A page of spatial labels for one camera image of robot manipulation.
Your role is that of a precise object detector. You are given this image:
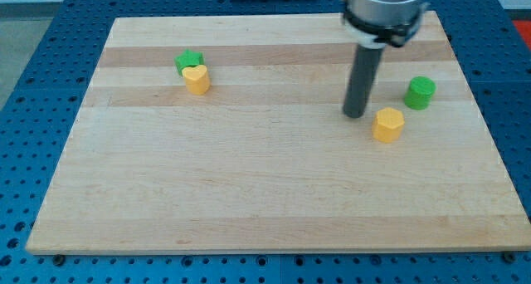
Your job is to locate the wooden board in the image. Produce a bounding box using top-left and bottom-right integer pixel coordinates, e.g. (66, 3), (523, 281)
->
(26, 12), (530, 255)

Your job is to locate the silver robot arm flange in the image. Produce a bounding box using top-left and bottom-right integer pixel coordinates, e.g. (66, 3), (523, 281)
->
(343, 0), (427, 49)

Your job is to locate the yellow hexagon block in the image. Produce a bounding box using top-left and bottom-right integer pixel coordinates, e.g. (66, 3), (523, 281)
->
(372, 107), (405, 143)

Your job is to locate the green star block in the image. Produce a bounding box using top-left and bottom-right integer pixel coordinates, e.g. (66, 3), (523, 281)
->
(173, 49), (204, 76)

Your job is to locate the yellow heart block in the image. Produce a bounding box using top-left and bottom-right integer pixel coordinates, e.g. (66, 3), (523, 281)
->
(182, 65), (211, 95)

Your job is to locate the green cylinder block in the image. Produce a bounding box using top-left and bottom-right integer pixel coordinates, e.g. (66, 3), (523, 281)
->
(404, 76), (436, 110)

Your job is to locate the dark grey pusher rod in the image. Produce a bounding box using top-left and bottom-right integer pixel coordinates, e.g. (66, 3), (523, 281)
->
(343, 46), (383, 119)

